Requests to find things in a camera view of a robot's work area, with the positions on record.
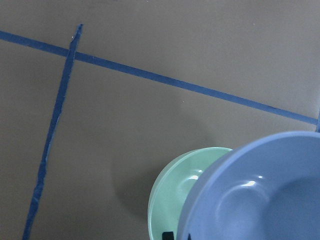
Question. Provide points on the green ceramic bowl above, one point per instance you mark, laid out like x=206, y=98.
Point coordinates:
x=172, y=186

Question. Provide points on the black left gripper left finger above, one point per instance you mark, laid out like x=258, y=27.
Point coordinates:
x=168, y=235

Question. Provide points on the blue ceramic bowl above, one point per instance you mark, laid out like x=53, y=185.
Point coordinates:
x=268, y=189

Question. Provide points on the brown paper table cover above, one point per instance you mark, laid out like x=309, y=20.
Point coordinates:
x=117, y=131

